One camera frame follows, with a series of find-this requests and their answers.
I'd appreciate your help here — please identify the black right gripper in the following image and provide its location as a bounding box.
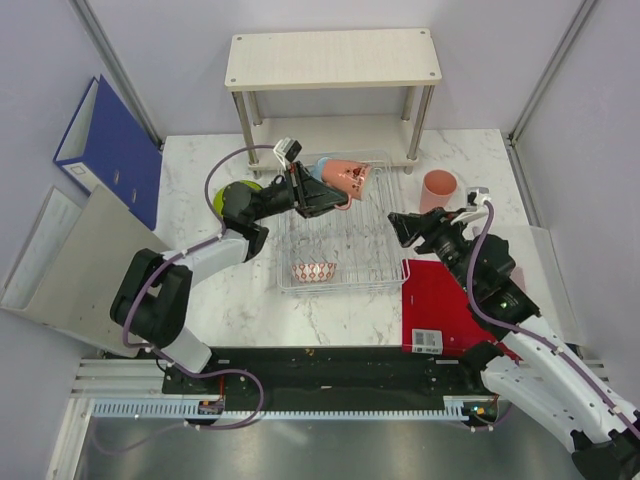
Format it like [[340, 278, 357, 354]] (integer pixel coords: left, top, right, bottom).
[[388, 206, 478, 295]]

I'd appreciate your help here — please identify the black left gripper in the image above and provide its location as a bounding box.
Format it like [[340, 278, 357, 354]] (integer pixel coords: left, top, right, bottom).
[[251, 161, 350, 222]]

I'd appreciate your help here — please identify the orange dotted mug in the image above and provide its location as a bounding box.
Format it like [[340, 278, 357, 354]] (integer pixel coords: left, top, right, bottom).
[[318, 158, 373, 211]]

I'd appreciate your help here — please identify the pink plastic tumbler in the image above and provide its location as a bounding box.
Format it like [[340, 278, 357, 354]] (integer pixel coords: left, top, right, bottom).
[[419, 169, 458, 214]]

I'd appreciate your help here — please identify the green plastic plate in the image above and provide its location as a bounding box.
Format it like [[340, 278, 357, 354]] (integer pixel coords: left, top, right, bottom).
[[212, 180, 263, 216]]

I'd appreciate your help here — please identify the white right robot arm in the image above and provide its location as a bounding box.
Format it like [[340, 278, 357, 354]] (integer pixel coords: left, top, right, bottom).
[[388, 208, 639, 479]]

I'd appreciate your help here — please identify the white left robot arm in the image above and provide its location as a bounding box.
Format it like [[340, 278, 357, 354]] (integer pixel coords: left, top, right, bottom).
[[110, 161, 353, 393]]

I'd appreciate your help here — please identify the blue ceramic mug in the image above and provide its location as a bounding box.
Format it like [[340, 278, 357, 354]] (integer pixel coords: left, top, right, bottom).
[[309, 157, 330, 182]]

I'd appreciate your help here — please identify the red patterned bowl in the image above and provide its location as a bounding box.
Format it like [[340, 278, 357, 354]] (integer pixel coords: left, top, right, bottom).
[[291, 262, 337, 284]]

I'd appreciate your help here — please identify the clear plastic sheet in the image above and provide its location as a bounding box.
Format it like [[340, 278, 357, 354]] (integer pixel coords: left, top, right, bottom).
[[499, 226, 583, 346]]

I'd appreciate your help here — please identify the light wooden two-tier shelf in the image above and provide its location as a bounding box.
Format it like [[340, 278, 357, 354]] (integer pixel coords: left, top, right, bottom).
[[225, 27, 442, 174]]

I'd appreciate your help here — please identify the grey folder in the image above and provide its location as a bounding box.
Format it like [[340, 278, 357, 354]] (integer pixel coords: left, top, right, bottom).
[[1, 186, 167, 358]]

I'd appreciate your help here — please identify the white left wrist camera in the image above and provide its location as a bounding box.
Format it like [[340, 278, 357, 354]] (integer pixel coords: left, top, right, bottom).
[[273, 137, 302, 170]]

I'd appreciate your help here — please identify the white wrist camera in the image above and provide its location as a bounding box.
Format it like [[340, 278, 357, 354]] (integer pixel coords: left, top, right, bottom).
[[451, 187, 491, 224], [273, 137, 302, 170]]

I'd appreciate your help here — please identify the white wire dish rack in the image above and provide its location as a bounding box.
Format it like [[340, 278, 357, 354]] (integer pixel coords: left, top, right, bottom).
[[276, 150, 408, 295]]

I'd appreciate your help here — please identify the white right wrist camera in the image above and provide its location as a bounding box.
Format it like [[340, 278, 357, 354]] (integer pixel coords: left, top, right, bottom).
[[451, 187, 491, 224]]

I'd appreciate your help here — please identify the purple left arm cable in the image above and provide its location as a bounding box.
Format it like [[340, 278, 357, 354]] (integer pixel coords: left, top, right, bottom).
[[119, 144, 281, 375]]

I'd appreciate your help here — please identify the white slotted cable duct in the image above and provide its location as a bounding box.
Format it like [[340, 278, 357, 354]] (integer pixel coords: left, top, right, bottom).
[[92, 398, 469, 421]]

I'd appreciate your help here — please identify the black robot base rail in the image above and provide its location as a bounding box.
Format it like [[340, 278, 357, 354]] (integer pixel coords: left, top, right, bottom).
[[162, 346, 490, 410]]

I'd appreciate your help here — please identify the blue ring binder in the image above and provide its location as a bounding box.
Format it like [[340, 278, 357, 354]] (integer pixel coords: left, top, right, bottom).
[[53, 77, 162, 230]]

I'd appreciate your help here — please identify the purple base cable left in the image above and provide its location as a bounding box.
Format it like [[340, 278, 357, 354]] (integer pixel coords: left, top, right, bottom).
[[89, 368, 266, 454]]

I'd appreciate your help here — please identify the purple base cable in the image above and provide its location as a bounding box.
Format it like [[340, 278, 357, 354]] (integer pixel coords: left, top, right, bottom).
[[462, 399, 516, 434], [89, 368, 266, 454]]

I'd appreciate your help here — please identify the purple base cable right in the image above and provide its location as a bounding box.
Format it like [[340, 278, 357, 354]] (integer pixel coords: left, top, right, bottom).
[[462, 399, 516, 434]]

